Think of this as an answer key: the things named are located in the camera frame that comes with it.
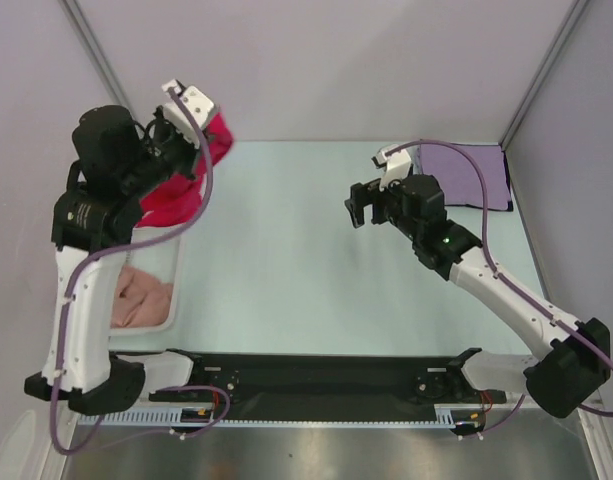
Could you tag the pink t shirt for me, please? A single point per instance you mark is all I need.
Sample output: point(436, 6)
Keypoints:
point(141, 300)

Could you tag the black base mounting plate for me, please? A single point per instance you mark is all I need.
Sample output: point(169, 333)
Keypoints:
point(313, 388)

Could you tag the aluminium frame post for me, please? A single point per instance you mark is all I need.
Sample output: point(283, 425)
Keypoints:
point(95, 52)
point(563, 34)

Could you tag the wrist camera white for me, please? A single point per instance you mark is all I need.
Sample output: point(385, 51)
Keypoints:
point(188, 109)
point(396, 164)

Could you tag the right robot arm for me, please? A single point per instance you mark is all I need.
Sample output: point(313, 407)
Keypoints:
point(568, 359)

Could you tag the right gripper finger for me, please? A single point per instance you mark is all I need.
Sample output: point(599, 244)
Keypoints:
point(365, 191)
point(356, 209)

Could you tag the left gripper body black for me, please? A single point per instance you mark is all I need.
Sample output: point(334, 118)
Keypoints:
point(165, 152)

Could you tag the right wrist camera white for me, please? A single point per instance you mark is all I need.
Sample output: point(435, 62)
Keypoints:
point(396, 164)

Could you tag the white slotted cable duct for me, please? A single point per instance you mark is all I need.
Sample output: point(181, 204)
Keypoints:
point(178, 417)

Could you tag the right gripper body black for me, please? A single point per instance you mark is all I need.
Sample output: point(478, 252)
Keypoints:
point(389, 208)

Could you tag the white plastic laundry basket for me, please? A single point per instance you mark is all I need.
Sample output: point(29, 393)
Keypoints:
point(164, 261)

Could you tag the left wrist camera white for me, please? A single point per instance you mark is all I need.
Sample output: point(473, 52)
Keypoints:
point(188, 109)

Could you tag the right aluminium frame post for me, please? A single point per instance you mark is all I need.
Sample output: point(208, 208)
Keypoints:
point(563, 34)

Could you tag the folded purple t shirt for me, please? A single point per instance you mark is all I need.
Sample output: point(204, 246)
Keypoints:
point(433, 160)

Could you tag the left aluminium frame post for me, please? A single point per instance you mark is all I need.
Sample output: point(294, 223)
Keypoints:
point(95, 52)

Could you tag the red t shirt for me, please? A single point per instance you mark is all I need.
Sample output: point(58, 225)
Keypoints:
point(177, 200)

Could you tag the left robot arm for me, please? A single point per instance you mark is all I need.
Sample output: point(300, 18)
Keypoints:
point(119, 163)

